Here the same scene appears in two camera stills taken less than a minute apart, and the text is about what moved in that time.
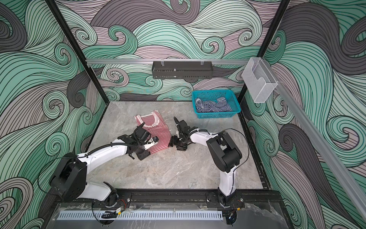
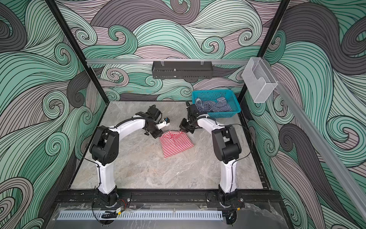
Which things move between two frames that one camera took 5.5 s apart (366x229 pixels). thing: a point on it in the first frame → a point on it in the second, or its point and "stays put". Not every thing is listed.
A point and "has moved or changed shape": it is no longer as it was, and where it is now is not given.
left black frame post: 78,50 stays put
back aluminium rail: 149,62 stays put
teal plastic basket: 212,95 stays put
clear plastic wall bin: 259,79 stays put
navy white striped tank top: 220,105 stays put
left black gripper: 145,154 → 159,133
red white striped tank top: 157,126 has moved or changed shape
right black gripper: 173,142 → 182,126
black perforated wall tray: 182,69 stays put
